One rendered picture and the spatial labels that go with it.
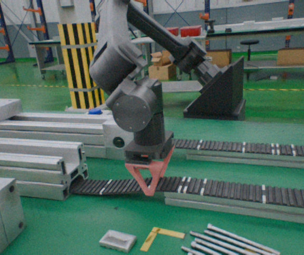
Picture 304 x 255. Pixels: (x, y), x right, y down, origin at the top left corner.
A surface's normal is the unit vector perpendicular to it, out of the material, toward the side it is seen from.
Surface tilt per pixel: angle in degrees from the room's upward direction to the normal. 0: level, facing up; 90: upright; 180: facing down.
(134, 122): 90
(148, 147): 0
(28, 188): 90
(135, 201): 0
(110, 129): 90
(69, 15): 90
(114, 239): 0
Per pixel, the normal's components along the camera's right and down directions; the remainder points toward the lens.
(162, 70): -0.32, 0.32
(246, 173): -0.07, -0.94
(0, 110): 0.95, 0.04
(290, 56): -0.51, 0.32
